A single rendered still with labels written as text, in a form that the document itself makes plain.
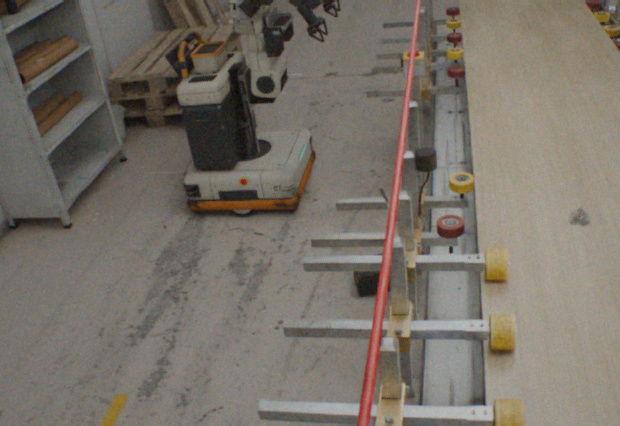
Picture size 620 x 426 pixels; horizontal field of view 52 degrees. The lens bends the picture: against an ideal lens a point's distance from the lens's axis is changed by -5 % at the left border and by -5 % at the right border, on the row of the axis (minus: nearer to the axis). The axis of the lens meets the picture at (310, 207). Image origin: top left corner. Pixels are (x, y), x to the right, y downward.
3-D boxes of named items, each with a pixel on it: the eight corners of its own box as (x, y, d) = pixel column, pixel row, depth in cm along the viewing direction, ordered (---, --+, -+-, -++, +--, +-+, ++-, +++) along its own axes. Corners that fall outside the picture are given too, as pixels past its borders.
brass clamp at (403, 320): (385, 353, 145) (383, 336, 143) (390, 313, 157) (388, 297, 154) (412, 353, 144) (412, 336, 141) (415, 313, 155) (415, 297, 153)
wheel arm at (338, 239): (312, 250, 201) (310, 238, 198) (314, 243, 203) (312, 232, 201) (457, 248, 191) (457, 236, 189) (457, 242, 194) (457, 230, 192)
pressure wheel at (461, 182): (463, 216, 209) (462, 185, 204) (444, 208, 215) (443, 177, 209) (479, 206, 213) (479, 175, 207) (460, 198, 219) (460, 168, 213)
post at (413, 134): (413, 234, 226) (405, 104, 201) (414, 228, 229) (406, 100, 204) (423, 234, 225) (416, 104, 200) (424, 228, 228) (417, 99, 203)
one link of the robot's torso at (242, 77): (241, 112, 371) (233, 71, 358) (253, 93, 394) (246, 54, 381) (287, 110, 365) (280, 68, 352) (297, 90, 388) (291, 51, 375)
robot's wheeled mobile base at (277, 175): (187, 214, 386) (177, 177, 373) (218, 163, 438) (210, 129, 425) (298, 213, 371) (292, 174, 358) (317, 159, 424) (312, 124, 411)
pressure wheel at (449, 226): (437, 260, 192) (436, 228, 186) (437, 244, 198) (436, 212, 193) (464, 260, 190) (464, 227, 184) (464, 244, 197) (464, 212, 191)
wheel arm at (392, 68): (371, 75, 325) (370, 67, 323) (372, 72, 328) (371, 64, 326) (460, 71, 316) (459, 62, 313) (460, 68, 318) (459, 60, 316)
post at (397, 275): (398, 399, 163) (386, 244, 138) (399, 389, 166) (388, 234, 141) (412, 399, 162) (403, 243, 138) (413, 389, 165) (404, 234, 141)
